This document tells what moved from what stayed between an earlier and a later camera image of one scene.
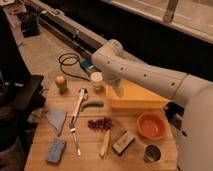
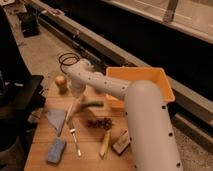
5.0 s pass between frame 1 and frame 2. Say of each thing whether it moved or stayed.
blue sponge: stayed
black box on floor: stayed
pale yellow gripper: moved
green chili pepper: stayed
